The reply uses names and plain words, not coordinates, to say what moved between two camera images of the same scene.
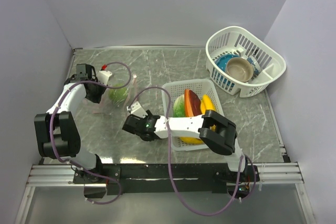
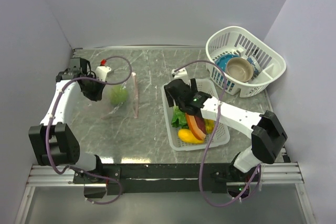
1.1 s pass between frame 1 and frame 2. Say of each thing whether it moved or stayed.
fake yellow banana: moved
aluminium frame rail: stayed
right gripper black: moved
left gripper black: stayed
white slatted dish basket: stayed
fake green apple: stayed
